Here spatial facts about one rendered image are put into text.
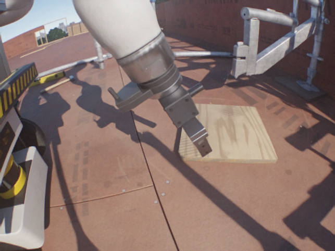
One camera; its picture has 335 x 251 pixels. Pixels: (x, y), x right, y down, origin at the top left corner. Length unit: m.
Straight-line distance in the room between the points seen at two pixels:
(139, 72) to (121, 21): 0.08
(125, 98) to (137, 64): 0.07
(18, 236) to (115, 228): 0.22
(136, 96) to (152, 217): 0.27
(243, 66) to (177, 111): 0.47
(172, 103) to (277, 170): 0.39
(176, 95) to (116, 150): 0.35
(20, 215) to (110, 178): 0.27
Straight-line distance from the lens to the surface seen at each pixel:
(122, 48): 0.25
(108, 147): 0.60
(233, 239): 0.41
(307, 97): 1.10
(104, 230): 0.43
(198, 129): 0.28
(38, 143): 0.64
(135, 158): 0.53
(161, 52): 0.27
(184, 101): 0.28
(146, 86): 0.29
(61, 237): 0.48
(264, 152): 0.56
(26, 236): 0.39
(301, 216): 0.50
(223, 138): 0.56
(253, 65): 0.75
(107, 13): 0.24
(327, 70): 1.34
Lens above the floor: 0.38
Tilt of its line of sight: 36 degrees down
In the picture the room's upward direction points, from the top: 4 degrees counter-clockwise
